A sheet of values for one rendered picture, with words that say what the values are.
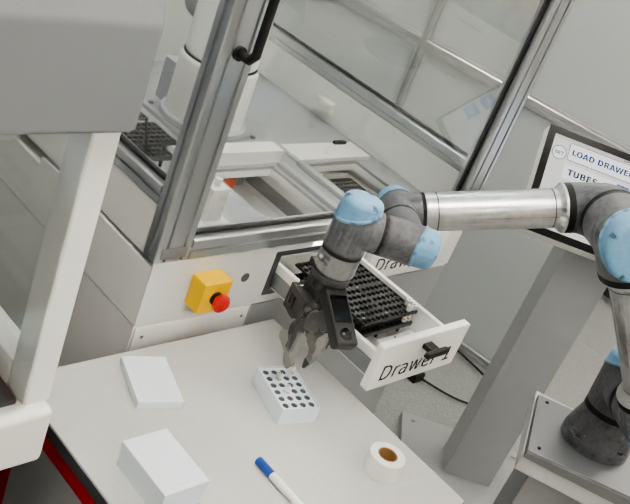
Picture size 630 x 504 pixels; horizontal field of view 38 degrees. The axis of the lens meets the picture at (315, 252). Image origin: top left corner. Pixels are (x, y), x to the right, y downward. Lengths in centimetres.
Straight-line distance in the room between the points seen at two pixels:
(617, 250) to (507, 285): 204
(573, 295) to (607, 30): 107
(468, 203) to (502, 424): 136
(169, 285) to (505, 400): 143
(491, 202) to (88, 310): 83
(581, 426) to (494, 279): 169
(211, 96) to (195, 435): 59
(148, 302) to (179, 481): 42
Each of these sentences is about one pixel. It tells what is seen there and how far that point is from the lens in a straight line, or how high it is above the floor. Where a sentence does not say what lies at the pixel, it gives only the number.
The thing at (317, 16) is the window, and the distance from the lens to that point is 169.
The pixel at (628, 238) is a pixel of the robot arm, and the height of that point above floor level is 132.
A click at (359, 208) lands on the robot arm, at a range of 155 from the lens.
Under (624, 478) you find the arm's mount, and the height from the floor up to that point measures 79.
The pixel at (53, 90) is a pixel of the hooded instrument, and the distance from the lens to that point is 108.
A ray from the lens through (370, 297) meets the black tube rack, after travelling 198.
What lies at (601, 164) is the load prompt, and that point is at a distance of 265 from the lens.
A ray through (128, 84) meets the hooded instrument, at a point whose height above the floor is 143.
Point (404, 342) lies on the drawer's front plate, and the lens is 182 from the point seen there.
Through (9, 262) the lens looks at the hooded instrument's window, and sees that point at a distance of 120.
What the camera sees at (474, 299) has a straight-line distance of 375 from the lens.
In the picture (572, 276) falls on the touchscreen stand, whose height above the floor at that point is 84.
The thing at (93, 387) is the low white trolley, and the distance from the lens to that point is 170.
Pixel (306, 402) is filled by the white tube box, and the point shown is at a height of 80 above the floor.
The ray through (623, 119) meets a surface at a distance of 341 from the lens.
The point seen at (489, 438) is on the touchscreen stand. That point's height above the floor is 22.
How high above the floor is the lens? 183
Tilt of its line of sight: 27 degrees down
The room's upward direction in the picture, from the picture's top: 22 degrees clockwise
